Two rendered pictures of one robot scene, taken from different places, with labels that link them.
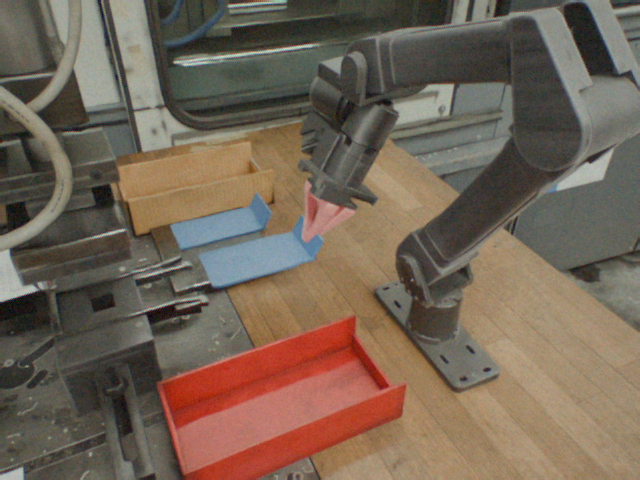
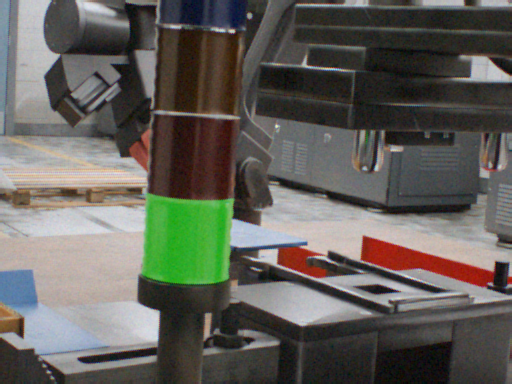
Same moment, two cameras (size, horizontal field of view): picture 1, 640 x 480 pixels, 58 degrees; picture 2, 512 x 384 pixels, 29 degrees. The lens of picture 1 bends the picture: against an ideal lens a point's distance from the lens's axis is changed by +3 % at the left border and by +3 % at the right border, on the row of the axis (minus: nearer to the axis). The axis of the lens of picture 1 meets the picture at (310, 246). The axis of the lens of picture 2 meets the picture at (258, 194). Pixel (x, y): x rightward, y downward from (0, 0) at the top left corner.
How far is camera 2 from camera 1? 122 cm
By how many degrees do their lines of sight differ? 94
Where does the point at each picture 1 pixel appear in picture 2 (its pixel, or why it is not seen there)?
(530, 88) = not seen: outside the picture
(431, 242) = (260, 129)
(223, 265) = (258, 238)
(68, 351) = (483, 296)
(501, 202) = (303, 50)
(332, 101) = (120, 21)
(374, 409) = (388, 262)
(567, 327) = not seen: hidden behind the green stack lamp
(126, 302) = (365, 280)
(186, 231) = (48, 344)
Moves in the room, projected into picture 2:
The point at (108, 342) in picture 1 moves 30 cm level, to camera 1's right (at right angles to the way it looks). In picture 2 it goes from (447, 282) to (341, 215)
